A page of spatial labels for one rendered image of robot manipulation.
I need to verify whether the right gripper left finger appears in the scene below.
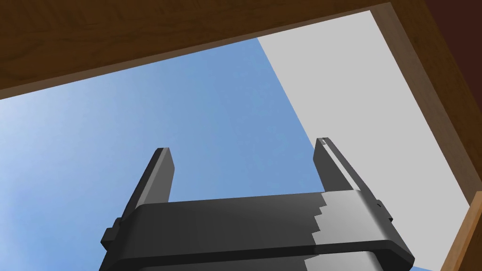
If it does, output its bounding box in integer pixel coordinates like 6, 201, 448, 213
121, 147, 176, 219

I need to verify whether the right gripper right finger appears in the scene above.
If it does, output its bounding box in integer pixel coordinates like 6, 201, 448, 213
313, 137, 373, 194

